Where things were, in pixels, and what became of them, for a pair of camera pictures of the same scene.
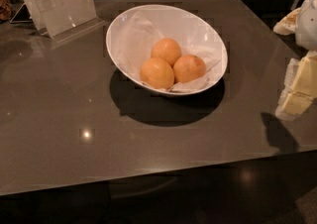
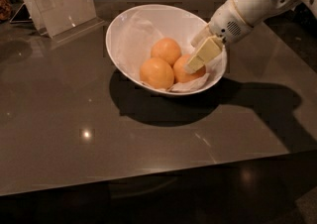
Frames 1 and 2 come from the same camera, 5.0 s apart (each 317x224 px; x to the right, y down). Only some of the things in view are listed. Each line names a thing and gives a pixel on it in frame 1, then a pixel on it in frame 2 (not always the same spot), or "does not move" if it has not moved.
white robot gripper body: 308,25 → 225,22
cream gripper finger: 300,86 → 211,48
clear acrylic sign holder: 59,3 does not move
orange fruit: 188,68 does not move
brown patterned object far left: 6,10 does not move
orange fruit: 158,73 does not move
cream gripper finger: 287,25 → 202,37
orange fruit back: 166,49 does not move
